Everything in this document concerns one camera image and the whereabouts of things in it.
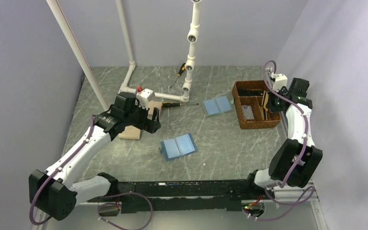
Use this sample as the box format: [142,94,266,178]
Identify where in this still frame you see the black card in basket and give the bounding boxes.
[237,90,264,97]

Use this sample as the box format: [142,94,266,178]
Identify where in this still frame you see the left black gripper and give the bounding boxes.
[124,100,160,133]

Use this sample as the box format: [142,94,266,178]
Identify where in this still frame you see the brown wicker basket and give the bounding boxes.
[232,80,281,129]

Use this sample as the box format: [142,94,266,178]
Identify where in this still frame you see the grey card in basket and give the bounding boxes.
[241,105,255,120]

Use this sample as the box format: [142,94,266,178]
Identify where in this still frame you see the purple cable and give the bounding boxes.
[28,114,154,230]
[241,60,316,222]

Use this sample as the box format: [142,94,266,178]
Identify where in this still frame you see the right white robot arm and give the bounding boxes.
[244,73,323,199]

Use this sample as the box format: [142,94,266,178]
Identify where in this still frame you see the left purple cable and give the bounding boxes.
[28,114,154,230]

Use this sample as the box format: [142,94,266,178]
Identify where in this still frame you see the black yellow screwdriver near pipe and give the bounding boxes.
[162,102,199,108]

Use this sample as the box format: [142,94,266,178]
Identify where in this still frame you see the aluminium frame rail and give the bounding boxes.
[31,85,329,230]

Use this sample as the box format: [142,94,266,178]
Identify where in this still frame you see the open green card holder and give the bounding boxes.
[201,95,234,117]

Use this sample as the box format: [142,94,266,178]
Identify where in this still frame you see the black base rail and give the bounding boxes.
[86,179,275,214]

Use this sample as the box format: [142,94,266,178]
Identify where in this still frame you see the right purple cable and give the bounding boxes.
[241,60,316,222]

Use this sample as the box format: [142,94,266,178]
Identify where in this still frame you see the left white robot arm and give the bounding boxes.
[29,89,161,225]

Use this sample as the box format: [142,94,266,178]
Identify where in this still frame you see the tan card holder upper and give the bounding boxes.
[147,101,162,119]

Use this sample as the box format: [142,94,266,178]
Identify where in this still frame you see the teal blue card holder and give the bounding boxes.
[159,133,198,161]

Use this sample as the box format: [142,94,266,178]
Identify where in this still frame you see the tan gold credit card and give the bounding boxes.
[261,91,269,112]

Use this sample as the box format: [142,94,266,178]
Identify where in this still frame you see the black yellow screwdriver far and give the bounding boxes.
[170,63,186,88]

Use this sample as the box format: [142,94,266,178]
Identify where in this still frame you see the white PVC pipe frame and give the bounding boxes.
[47,0,202,108]

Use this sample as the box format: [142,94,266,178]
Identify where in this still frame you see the beige card holder lower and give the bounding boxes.
[118,126,142,140]

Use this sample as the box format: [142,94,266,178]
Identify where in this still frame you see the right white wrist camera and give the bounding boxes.
[270,73,288,92]

